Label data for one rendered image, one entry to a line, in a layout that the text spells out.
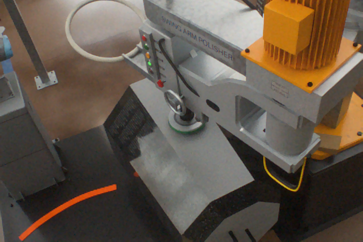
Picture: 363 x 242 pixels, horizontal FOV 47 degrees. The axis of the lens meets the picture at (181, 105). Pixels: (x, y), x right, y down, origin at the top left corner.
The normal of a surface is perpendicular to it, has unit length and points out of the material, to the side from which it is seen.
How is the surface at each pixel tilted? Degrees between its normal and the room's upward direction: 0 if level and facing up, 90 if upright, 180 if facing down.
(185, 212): 45
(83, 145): 0
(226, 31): 0
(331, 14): 90
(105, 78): 0
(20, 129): 90
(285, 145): 90
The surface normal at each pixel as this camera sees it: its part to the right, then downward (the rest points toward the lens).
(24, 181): 0.43, 0.63
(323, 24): -0.95, 0.27
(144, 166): -0.69, -0.19
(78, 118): -0.10, -0.68
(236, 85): -0.73, 0.55
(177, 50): 0.68, 0.48
